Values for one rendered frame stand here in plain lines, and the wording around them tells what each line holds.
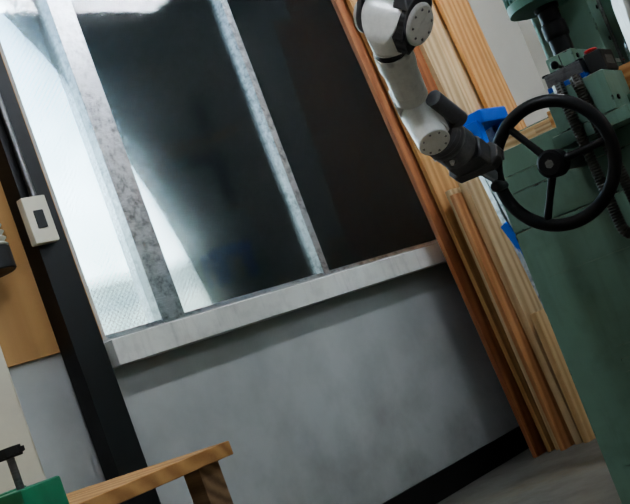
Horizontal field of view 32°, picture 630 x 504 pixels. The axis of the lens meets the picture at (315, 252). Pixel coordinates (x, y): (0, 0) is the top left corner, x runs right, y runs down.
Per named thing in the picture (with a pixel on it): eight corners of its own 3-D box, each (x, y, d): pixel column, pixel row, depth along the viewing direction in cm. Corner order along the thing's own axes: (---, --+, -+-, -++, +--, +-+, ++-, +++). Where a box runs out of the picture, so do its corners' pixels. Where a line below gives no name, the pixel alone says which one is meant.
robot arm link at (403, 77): (421, 108, 201) (389, 34, 186) (378, 95, 207) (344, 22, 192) (451, 68, 204) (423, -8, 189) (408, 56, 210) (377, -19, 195)
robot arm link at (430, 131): (442, 174, 215) (408, 151, 208) (422, 141, 222) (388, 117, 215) (484, 136, 212) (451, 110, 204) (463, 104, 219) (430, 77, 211)
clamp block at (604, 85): (557, 135, 235) (541, 97, 236) (578, 133, 246) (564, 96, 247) (619, 106, 227) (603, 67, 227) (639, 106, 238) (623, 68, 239)
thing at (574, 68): (549, 94, 236) (539, 71, 236) (567, 94, 245) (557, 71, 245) (603, 68, 228) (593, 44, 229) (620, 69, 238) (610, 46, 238)
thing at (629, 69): (583, 119, 250) (571, 89, 250) (585, 119, 251) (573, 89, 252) (648, 89, 241) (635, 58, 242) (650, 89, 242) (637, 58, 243)
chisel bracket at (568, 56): (557, 93, 255) (544, 60, 256) (578, 93, 267) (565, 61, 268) (586, 79, 251) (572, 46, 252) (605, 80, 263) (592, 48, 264)
